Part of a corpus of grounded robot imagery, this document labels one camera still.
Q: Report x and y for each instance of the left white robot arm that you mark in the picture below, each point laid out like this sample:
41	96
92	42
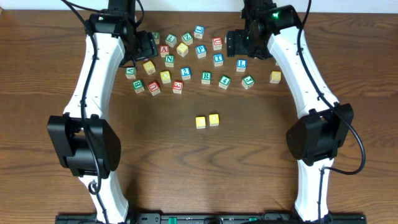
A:
82	138

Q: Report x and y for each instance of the green Z block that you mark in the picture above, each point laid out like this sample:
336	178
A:
187	38

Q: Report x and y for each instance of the green j block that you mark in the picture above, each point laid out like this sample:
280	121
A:
247	81
156	36

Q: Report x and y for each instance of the green J block top left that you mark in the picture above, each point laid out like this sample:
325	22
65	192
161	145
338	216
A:
156	36

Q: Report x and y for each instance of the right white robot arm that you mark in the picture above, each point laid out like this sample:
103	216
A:
277	32

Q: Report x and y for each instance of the yellow o block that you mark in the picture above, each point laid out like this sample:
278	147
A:
165	77
214	119

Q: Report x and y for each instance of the red A block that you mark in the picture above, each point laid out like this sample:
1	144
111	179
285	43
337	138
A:
164	50

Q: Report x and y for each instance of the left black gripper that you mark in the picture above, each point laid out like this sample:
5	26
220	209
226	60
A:
148	45

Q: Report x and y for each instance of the blue T block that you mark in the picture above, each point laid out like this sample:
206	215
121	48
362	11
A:
218	60

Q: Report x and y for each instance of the blue L block lower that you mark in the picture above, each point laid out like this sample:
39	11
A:
241	65

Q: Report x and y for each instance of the green R block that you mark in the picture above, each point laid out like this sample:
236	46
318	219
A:
206	78

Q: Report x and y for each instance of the yellow S block lower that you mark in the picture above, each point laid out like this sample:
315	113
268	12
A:
149	67

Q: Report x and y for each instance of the blue P block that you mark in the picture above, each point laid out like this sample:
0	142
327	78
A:
200	51

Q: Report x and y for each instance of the blue l block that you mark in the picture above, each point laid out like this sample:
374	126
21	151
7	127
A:
241	65
198	32

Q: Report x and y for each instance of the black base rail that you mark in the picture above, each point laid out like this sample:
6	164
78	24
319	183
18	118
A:
267	218

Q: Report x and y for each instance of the yellow C block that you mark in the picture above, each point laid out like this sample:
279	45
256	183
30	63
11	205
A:
200	122

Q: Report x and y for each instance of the yellow s block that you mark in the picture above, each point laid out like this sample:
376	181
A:
149	67
182	49

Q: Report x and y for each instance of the blue 2 block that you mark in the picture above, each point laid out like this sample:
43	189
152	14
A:
185	73

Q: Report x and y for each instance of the green B block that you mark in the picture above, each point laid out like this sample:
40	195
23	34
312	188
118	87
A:
138	86

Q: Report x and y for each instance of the green N block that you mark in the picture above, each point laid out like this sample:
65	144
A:
169	60

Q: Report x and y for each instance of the red U block lower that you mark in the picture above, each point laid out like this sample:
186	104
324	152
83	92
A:
154	88

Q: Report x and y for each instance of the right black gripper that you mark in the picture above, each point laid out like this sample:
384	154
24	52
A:
235	42

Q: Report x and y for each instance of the green 4 block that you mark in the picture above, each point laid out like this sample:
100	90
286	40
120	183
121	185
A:
224	82

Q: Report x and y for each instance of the green V block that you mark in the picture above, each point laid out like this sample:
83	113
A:
131	73

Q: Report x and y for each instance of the green J block right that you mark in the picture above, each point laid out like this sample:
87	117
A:
247	81

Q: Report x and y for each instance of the yellow S block upper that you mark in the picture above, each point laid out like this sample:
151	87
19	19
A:
182	49

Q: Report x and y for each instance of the green 7 block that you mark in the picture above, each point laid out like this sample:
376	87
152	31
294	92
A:
171	40

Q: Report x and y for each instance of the blue L block top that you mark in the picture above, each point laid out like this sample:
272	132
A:
198	32

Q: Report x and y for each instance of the yellow G block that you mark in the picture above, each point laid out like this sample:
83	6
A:
275	77

